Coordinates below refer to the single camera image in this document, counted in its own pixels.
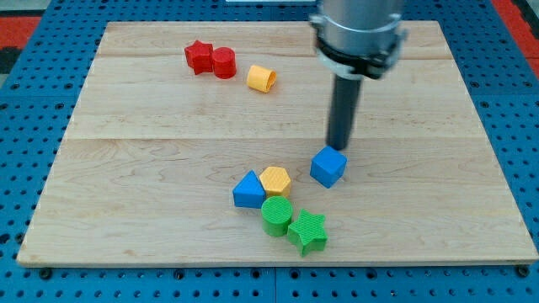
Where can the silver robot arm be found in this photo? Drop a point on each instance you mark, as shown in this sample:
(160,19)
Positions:
(358,38)

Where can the yellow hexagon block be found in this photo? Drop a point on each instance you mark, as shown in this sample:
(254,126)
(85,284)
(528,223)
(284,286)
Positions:
(275,182)

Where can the blue triangle block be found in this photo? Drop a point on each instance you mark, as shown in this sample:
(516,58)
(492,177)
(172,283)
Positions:
(249,192)

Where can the blue cube block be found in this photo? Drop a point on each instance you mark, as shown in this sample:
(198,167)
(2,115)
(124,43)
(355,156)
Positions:
(328,166)

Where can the green cylinder block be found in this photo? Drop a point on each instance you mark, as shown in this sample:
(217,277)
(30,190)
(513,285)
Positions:
(276,214)

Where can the yellow cylinder block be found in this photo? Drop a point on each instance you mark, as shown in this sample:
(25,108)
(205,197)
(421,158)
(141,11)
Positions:
(260,78)

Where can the wooden board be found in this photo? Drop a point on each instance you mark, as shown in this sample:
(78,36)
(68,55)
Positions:
(144,174)

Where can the green star block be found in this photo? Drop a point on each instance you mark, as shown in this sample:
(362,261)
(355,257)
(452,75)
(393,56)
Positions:
(307,233)

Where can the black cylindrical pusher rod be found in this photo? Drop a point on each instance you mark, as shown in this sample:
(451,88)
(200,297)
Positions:
(341,118)

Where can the red cylinder block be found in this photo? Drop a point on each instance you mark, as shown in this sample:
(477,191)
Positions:
(224,62)

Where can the red star block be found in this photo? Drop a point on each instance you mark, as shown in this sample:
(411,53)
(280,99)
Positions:
(198,57)

